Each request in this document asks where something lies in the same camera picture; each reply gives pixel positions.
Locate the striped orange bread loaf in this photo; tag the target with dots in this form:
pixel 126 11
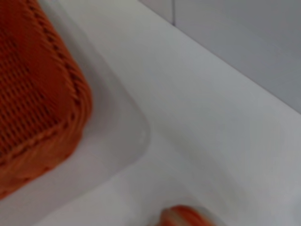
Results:
pixel 185 215

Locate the orange woven rectangular basket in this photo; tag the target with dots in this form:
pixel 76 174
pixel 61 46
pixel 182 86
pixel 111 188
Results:
pixel 30 94

